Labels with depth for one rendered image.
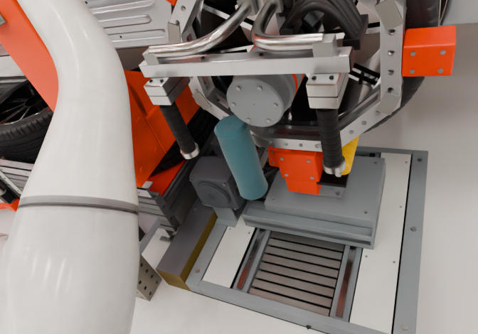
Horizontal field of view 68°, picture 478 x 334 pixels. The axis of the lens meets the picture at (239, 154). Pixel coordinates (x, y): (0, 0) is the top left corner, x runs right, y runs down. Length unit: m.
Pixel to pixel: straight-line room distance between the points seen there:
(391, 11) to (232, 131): 0.43
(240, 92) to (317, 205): 0.69
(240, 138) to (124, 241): 0.61
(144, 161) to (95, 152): 0.87
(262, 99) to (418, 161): 1.05
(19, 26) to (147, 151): 0.49
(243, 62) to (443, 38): 0.39
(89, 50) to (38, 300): 0.22
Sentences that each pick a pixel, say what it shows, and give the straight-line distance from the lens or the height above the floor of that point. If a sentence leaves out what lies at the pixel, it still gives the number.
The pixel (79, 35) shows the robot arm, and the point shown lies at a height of 1.17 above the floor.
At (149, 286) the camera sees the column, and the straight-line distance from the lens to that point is 1.57.
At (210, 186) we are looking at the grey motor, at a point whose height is 0.38.
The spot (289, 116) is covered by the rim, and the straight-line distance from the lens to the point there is 1.08.
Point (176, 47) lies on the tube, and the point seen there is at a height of 1.01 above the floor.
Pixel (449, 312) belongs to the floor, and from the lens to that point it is 1.40.
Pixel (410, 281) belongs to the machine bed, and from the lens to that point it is 1.34.
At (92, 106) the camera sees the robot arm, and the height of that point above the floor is 1.13.
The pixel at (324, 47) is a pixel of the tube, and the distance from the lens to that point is 0.58.
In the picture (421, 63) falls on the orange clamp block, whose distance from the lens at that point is 0.80.
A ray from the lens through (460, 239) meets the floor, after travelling 1.54.
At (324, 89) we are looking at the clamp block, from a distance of 0.58.
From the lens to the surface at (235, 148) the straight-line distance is 0.90.
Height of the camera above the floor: 1.26
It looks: 40 degrees down
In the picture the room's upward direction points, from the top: 21 degrees counter-clockwise
